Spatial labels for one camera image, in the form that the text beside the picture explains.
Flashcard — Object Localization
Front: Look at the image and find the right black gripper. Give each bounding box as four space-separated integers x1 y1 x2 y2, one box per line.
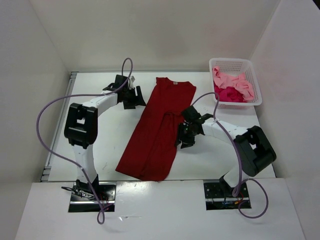
174 121 199 149

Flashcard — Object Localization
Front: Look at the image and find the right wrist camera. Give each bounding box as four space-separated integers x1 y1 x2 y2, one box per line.
181 105 201 123

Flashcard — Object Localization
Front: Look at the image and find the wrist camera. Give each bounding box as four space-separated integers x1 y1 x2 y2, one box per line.
102 74 135 92
181 105 201 123

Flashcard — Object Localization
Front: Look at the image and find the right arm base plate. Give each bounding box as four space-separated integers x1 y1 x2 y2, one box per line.
203 180 252 211

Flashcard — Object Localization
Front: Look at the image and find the light pink t-shirt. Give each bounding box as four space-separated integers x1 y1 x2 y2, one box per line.
212 66 255 103

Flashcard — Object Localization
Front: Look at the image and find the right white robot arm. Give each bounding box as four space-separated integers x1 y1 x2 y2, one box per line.
176 118 277 197

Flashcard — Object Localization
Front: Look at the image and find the dark red t-shirt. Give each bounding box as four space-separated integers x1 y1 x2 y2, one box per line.
115 77 196 182

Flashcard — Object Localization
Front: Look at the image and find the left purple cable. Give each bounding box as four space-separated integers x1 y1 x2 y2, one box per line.
36 57 134 225

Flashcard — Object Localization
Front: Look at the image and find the magenta t-shirt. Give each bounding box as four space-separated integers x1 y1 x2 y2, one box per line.
214 85 245 103

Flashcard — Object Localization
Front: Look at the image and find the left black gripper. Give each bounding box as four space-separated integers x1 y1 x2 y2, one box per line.
122 85 146 110

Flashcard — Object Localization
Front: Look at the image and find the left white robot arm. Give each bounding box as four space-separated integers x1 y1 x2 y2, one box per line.
64 86 146 200

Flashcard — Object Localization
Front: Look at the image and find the white plastic basket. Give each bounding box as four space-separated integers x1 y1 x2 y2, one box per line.
209 57 262 109

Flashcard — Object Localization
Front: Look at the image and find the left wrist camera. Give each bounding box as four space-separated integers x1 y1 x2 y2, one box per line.
102 74 135 92

